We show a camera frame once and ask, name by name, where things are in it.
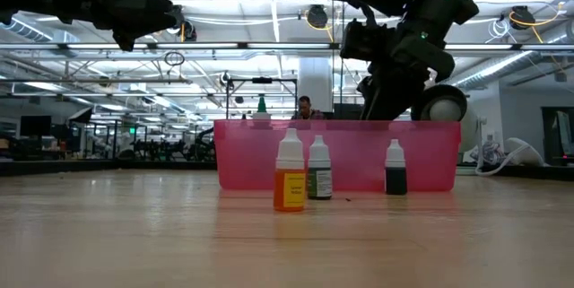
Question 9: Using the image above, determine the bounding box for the LED light bar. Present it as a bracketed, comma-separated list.
[0, 41, 574, 52]

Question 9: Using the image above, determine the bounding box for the white bullet camera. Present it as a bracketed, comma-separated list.
[410, 83, 482, 154]

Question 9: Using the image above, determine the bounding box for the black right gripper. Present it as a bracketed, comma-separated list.
[356, 31, 455, 122]

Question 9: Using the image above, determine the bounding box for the green-capped colouring bottle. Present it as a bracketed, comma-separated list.
[251, 94, 273, 123]

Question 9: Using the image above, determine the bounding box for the black monitor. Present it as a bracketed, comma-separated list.
[19, 115, 53, 137]

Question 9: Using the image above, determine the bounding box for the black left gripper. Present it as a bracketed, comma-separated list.
[91, 0, 178, 53]

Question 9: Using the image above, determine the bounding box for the black background rig frame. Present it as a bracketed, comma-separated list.
[225, 76, 299, 121]

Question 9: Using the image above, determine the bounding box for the small dark colouring bottle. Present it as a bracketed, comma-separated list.
[384, 138, 409, 196]

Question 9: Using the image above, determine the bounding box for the black background robot rig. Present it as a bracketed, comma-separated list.
[83, 119, 216, 162]

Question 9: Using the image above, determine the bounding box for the black ceiling cable reel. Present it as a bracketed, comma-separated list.
[178, 18, 198, 42]
[509, 4, 537, 31]
[306, 4, 331, 30]

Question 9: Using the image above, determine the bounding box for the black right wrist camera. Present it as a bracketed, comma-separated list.
[339, 18, 382, 61]

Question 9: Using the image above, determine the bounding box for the person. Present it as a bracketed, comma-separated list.
[290, 95, 327, 121]

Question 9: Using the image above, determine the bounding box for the small green colouring bottle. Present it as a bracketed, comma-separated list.
[307, 134, 334, 201]

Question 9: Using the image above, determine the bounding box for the white power cable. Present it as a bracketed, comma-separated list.
[474, 137, 547, 177]

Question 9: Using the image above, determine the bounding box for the small yellow colouring bottle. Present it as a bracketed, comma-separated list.
[273, 127, 308, 213]

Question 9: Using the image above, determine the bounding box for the red translucent plastic tray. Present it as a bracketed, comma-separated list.
[213, 118, 463, 193]

